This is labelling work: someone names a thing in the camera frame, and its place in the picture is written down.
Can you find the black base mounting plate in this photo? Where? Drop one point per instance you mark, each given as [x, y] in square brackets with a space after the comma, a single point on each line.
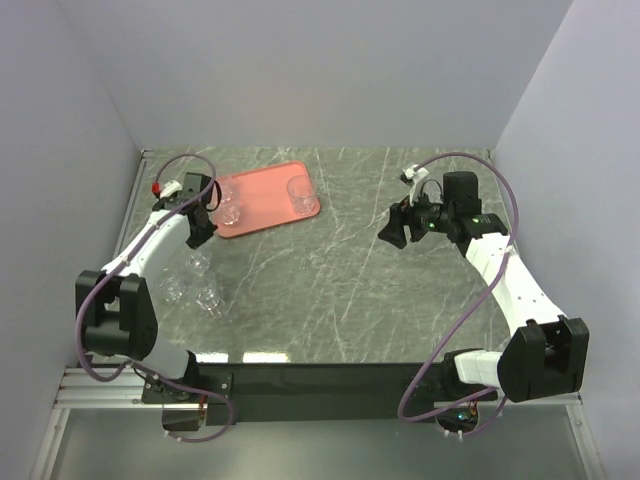
[265, 392]

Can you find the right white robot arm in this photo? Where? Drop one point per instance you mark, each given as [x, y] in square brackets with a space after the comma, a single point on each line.
[546, 354]

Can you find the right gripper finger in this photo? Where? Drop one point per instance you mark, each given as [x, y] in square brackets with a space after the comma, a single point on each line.
[401, 212]
[394, 234]

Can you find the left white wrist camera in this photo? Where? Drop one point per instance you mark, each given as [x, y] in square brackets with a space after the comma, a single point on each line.
[165, 190]

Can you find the clear tall glass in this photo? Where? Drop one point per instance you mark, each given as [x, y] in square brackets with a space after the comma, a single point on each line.
[436, 197]
[302, 194]

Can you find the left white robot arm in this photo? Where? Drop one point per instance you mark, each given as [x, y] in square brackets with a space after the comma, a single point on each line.
[115, 316]

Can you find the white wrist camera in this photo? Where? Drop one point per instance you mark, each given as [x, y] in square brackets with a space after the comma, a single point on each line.
[415, 176]
[165, 190]

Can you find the salmon pink plastic tray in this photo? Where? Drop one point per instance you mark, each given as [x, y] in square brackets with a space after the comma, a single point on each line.
[264, 199]

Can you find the aluminium frame rail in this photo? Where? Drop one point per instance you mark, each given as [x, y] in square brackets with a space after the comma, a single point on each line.
[78, 390]

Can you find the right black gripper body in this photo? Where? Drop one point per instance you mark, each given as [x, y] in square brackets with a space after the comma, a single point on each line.
[430, 217]

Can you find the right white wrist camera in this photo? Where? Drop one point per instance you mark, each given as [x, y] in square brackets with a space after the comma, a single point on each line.
[415, 176]

